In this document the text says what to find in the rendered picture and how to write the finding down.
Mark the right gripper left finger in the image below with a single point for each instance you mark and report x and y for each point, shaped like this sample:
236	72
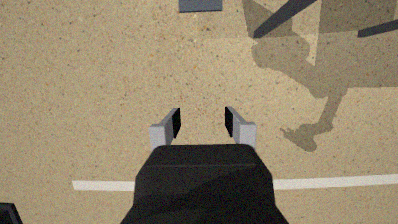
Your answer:
160	134

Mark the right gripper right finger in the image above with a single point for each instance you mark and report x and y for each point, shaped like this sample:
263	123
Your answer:
246	134

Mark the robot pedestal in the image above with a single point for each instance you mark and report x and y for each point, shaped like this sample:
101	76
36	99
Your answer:
199	5

